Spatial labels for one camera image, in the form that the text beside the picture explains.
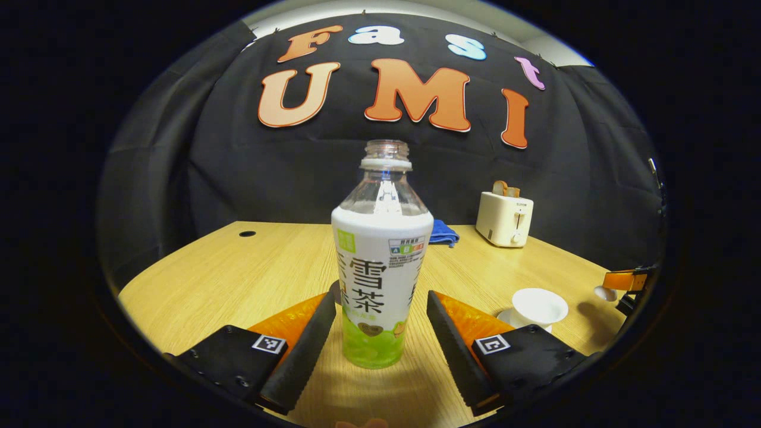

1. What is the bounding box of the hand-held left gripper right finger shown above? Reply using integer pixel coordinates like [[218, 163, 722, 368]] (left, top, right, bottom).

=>
[[426, 290, 595, 417]]

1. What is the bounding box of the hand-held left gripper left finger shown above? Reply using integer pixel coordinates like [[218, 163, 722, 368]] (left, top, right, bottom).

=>
[[163, 291, 337, 416]]

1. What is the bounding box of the white teacup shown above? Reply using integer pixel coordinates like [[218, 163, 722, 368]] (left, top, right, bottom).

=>
[[511, 288, 569, 333]]

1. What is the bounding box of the clear water bottle white label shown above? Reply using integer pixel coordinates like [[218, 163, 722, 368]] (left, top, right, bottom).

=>
[[331, 140, 435, 370]]

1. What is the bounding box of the blue towel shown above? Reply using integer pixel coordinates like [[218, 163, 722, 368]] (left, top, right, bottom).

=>
[[429, 219, 460, 248]]

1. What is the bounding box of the cream toaster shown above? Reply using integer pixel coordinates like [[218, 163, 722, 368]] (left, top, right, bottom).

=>
[[476, 191, 534, 248]]

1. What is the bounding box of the black backdrop cloth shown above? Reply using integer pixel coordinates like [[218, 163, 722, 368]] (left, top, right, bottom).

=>
[[98, 12, 666, 289]]

